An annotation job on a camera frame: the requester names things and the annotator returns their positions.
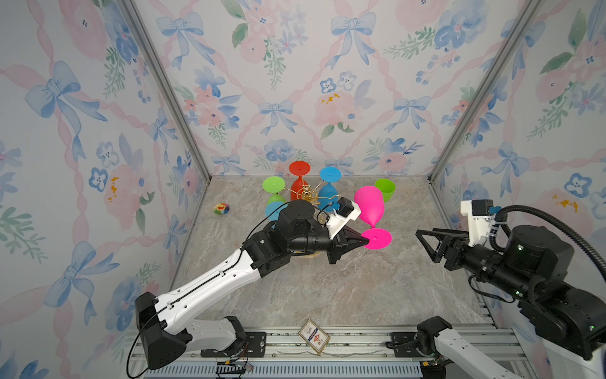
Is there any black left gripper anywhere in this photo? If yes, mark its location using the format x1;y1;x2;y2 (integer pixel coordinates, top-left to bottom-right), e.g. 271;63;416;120
286;228;368;267

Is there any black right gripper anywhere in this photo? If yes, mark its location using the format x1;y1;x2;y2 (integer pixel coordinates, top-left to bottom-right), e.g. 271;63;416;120
416;225;534;303

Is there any magenta wine glass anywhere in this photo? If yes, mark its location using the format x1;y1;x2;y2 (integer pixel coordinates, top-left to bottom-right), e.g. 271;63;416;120
354;186;392;250

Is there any lime green wine glass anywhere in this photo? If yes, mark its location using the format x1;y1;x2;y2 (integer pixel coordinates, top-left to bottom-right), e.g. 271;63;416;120
375;178;396;202
263;176;287;205

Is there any gold wire glass rack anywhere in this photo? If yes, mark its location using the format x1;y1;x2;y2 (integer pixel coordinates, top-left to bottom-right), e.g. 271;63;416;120
278;181;332;257

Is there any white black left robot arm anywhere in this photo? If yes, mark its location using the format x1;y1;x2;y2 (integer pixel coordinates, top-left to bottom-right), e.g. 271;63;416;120
135;197;369;370

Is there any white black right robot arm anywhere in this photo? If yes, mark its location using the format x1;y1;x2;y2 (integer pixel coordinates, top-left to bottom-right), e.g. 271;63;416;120
416;225;605;378

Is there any blue back wine glass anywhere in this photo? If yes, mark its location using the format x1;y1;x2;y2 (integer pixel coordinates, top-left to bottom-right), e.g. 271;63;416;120
318;167;342;213

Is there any light blue front wine glass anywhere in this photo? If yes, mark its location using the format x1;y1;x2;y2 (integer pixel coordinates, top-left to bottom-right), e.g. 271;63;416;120
264;202;287;221

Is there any red wine glass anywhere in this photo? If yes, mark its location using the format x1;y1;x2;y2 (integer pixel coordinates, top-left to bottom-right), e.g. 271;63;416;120
289;160;311;201

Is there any lime green back wine glass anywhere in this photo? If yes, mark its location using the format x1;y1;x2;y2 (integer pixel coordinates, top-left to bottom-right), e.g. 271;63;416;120
263;176;287;205

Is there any diamond printed card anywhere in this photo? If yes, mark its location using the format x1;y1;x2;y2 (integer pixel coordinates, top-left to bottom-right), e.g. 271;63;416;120
298;320;331;354

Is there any colourful small toy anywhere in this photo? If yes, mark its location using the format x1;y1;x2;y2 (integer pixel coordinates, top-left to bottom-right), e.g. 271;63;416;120
213;203;230;215

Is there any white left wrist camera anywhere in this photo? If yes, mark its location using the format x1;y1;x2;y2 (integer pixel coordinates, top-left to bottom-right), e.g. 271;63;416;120
326;197;361;239

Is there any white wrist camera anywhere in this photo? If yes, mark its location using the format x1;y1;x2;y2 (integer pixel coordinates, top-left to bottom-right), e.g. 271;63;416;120
326;197;361;239
460;199;501;246

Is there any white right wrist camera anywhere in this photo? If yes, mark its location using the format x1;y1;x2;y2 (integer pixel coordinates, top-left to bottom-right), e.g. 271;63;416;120
460;199;501;246

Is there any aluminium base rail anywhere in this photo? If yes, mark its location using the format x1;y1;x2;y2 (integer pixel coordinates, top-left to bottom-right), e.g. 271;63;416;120
127;324;531;379

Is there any left corner aluminium post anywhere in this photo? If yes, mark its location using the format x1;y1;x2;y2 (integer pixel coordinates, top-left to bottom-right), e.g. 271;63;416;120
117;0;211;185

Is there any corner aluminium post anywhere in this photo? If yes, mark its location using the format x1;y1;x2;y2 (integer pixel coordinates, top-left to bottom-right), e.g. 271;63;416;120
428;0;544;185
117;0;211;185

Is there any right corner aluminium post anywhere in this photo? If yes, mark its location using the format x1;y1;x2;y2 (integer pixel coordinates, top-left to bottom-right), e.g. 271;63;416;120
428;0;544;185

